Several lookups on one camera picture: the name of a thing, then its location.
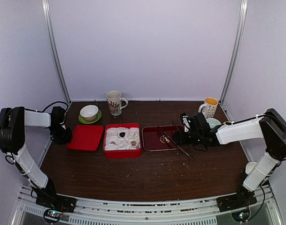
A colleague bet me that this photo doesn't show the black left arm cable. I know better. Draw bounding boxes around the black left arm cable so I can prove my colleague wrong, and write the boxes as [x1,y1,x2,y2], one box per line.
[42,100,70,112]

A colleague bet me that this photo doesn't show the white paper cup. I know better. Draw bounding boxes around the white paper cup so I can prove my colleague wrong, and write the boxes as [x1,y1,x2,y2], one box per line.
[244,161,257,176]

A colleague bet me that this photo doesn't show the flower pattern mug yellow inside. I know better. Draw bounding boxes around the flower pattern mug yellow inside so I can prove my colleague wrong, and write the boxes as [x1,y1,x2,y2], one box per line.
[198,97,219,119]

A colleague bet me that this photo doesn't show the blue lined ceramic bowl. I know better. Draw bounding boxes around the blue lined ceramic bowl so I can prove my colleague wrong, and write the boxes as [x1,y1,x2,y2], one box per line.
[206,118,221,129]

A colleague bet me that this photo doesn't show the white ceramic bowl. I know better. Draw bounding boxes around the white ceramic bowl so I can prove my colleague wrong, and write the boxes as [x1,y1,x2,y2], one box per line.
[80,105,99,121]

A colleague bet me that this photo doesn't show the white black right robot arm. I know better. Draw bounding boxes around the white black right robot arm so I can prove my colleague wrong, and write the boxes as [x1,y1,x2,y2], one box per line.
[172,108,286,211]

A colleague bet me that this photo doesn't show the tall coral pattern mug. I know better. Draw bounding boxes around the tall coral pattern mug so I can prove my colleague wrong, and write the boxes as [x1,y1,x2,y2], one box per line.
[106,90,128,116]

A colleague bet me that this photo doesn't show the red tin box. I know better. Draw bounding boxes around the red tin box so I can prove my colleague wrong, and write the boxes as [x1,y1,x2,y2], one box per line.
[103,123,142,158]

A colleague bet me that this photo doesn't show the dark red lacquer tray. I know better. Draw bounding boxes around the dark red lacquer tray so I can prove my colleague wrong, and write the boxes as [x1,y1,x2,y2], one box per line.
[142,125,184,152]

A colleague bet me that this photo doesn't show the green saucer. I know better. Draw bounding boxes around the green saucer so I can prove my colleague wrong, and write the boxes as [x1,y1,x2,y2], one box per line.
[78,110,102,124]

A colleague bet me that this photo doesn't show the red tin lid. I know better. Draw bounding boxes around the red tin lid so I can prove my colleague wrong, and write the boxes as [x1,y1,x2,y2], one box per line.
[66,125,104,151]

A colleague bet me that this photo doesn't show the aluminium left corner post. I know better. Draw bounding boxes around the aluminium left corner post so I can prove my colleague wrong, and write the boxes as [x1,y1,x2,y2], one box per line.
[42,0,71,104]

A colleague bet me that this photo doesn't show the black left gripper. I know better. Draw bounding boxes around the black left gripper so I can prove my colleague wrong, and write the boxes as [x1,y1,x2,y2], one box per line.
[50,125,73,145]

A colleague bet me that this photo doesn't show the white paper liners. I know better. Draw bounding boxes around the white paper liners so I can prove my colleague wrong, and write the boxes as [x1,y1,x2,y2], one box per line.
[104,127,141,151]

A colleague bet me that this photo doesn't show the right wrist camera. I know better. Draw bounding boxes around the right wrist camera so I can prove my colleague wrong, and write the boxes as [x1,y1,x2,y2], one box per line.
[180,113,191,132]

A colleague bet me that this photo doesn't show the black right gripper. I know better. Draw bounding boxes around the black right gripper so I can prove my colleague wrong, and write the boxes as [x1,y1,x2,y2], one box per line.
[174,129,202,145]

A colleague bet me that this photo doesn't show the aluminium corner post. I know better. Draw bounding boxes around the aluminium corner post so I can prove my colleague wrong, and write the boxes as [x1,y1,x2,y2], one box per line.
[42,0,71,104]
[220,0,248,105]

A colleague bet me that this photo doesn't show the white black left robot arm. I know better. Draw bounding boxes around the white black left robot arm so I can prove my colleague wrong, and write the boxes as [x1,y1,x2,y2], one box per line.
[0,106,76,212]

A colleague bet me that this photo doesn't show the metal serving tongs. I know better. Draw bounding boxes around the metal serving tongs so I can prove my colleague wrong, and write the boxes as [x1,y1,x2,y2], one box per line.
[157,120,194,160]

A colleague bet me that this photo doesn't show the aluminium right corner post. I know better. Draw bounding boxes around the aluminium right corner post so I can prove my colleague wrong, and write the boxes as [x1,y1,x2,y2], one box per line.
[220,0,248,105]

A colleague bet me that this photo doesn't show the aluminium front rail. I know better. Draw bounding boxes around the aluminium front rail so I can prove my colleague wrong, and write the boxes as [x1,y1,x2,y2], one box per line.
[15,180,280,225]

